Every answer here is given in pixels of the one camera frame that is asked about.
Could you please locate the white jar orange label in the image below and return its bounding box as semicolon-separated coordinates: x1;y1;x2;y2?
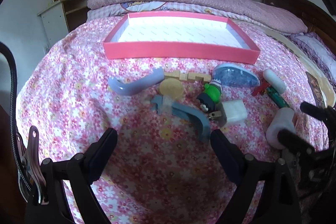
265;107;297;149

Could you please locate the green lighter with red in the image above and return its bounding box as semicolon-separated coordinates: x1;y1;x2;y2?
252;81;290;108

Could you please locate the white wall charger plug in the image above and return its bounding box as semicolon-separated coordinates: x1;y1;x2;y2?
209;100;247;127

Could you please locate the white oblong earbud case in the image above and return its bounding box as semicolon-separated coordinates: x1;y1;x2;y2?
262;69;286;94

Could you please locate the green frog figurine toy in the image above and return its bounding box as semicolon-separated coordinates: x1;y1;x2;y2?
197;79;223;113

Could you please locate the blue translucent tape dispenser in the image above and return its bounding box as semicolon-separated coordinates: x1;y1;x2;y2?
212;63;260;88

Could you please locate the blue-grey plastic hook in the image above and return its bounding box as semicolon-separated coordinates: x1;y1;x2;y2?
150;95;211;143

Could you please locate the round yellow tape roll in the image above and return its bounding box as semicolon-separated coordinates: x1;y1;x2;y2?
158;78;184;100

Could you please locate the lavender curved plastic hook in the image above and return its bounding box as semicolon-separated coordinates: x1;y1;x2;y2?
108;68;165;96

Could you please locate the small picture card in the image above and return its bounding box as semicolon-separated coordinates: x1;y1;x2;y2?
306;72;326;108

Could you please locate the metal binder clip left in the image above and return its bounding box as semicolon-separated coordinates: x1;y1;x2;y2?
17;126;49;205

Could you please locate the purple frilled pillow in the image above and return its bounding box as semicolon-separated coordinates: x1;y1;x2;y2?
289;32;335;88

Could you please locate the pink floral bed sheet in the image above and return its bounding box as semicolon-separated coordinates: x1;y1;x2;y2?
17;16;329;223

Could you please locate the dark wooden headboard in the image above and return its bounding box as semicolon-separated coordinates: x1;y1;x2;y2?
262;0;335;55

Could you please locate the pink shallow tray box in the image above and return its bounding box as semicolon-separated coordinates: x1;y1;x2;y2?
103;11;260;65

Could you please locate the white wooden shelf desk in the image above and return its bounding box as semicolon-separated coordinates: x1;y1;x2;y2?
37;0;89;48

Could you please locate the black cable on left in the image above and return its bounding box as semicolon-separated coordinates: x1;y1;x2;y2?
0;41;34;198

